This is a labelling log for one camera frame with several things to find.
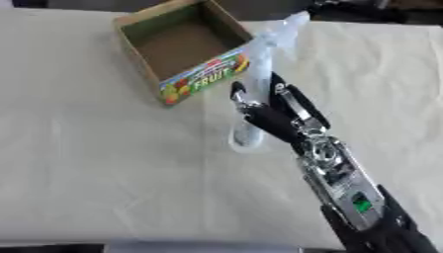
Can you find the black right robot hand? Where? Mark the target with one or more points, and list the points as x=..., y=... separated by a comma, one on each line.
x=274, y=121

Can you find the clear plastic bottle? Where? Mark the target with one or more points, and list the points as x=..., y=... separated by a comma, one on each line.
x=269, y=49

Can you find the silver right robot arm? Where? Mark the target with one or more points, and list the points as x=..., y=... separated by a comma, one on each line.
x=352, y=194

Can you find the cardboard box with fruit print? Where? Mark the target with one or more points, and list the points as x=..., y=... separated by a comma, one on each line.
x=182, y=49

